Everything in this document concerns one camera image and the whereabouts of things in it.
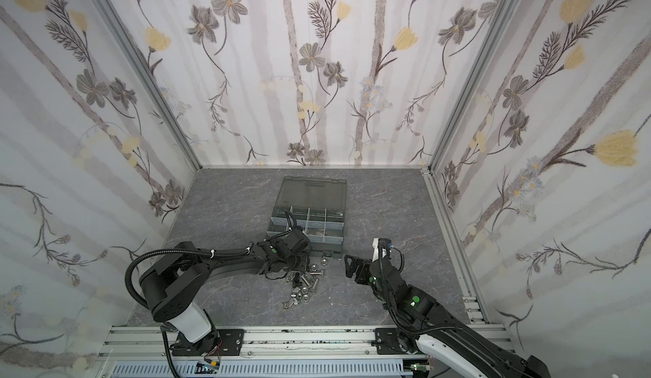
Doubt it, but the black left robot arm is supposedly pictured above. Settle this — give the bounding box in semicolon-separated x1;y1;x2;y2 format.
124;212;311;356

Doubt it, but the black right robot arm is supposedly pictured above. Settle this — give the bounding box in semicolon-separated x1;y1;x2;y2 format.
344;238;550;377

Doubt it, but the grey plastic organizer box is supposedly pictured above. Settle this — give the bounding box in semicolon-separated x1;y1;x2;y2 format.
267;176;348;259

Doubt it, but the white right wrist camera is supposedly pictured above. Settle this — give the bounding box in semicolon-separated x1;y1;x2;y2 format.
372;238;392;262

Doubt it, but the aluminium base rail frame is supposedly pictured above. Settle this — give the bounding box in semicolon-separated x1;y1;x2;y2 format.
101;325;510;378

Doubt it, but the white perforated cable duct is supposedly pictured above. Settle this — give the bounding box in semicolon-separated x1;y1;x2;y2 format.
111;359;415;378

